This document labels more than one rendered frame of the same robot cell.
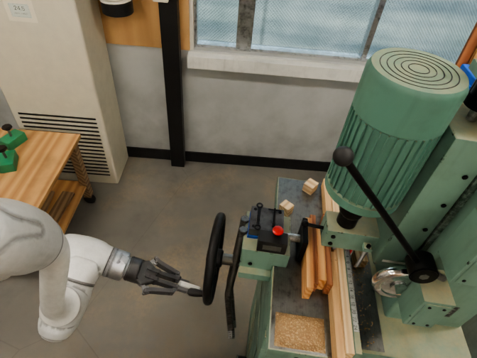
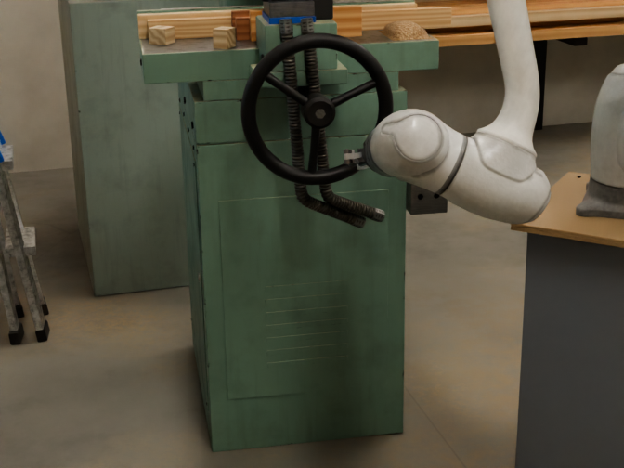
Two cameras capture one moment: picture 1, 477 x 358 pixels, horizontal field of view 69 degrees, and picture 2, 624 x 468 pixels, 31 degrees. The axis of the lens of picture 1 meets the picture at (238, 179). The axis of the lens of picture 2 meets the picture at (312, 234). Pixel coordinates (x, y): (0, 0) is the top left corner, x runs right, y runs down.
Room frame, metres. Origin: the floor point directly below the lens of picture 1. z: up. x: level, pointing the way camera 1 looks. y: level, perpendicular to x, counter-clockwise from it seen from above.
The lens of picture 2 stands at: (1.05, 2.04, 1.30)
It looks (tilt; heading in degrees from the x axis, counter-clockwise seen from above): 20 degrees down; 258
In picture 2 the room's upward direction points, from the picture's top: 1 degrees counter-clockwise
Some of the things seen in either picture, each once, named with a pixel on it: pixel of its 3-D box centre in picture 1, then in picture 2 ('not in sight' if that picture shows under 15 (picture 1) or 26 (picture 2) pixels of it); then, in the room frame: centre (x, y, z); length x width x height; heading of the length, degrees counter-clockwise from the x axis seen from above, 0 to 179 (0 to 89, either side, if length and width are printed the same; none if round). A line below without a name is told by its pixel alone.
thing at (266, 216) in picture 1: (267, 227); (298, 4); (0.61, -0.10, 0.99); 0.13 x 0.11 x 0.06; 177
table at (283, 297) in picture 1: (291, 253); (290, 56); (0.61, -0.19, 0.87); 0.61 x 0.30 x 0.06; 177
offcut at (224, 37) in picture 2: (285, 208); (224, 37); (0.74, -0.16, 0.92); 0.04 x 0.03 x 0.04; 52
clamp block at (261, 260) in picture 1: (265, 241); (295, 41); (0.61, -0.10, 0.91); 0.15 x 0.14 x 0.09; 177
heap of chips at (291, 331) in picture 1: (300, 329); (405, 28); (0.36, -0.19, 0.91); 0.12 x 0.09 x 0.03; 87
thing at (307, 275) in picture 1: (306, 256); (305, 23); (0.57, -0.22, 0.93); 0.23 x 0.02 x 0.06; 177
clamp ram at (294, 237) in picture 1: (292, 237); not in sight; (0.61, -0.17, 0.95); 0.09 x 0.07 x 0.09; 177
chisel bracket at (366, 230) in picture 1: (348, 234); not in sight; (0.59, -0.31, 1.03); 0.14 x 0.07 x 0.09; 87
